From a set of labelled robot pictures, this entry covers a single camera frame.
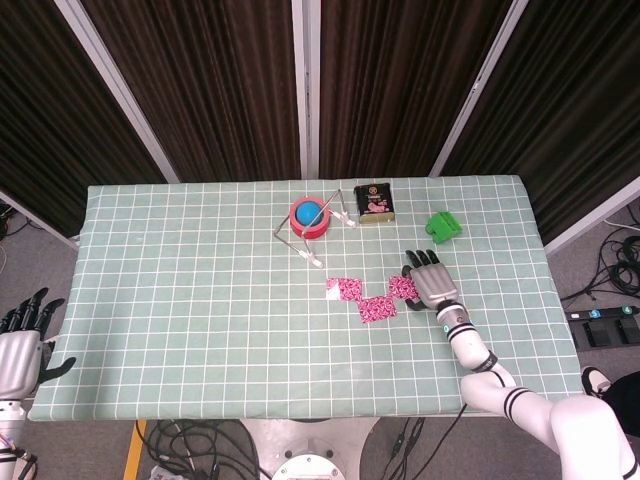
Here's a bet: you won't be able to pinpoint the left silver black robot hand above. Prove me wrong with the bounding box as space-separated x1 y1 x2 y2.
0 287 77 400

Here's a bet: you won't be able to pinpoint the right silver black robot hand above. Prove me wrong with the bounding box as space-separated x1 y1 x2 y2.
401 248 461 314

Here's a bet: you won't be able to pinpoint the silver white robot base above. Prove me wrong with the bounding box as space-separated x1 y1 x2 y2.
239 417 381 480

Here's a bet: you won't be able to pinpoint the green plastic block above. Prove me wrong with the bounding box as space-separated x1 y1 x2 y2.
424 210 464 246

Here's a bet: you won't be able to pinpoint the black gold tin can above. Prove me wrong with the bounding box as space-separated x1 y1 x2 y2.
353 183 398 226

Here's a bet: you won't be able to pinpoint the white sneaker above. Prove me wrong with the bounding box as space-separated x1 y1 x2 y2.
12 452 40 480

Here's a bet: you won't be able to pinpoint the metal tongs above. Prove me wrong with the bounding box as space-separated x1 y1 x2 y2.
272 188 357 271

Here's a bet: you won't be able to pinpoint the red tape roll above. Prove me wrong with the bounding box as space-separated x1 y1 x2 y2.
289 196 332 241

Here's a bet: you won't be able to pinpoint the yellow floor tape strip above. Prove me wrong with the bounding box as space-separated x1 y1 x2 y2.
123 419 149 480

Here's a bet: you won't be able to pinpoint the blue ball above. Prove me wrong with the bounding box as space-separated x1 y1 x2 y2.
294 202 324 227

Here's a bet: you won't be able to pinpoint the black numbered foot pedal unit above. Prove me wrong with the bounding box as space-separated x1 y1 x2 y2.
564 304 640 351

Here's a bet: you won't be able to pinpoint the black and white shoe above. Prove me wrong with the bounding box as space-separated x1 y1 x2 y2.
581 366 612 397

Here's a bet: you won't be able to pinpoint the green checked tablecloth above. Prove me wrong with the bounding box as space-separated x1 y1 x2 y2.
27 173 586 422

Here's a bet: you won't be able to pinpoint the dark brown curtain panel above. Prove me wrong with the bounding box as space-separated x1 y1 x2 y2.
319 0 511 179
79 0 301 182
0 0 169 239
442 0 640 246

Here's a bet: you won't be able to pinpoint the black trouser leg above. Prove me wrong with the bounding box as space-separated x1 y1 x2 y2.
607 372 640 401

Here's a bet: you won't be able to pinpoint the white partition frame rail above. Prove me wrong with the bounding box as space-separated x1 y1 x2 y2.
0 188 81 250
543 175 640 252

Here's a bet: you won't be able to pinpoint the black cable with inline plug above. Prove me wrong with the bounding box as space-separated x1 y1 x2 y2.
387 417 426 480

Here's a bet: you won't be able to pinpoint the black floor cable bundle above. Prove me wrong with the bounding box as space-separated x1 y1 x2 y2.
143 418 261 480
559 202 640 304

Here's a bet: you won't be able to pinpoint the white partition frame post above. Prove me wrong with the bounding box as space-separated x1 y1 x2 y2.
291 0 321 180
428 0 530 177
53 0 180 184

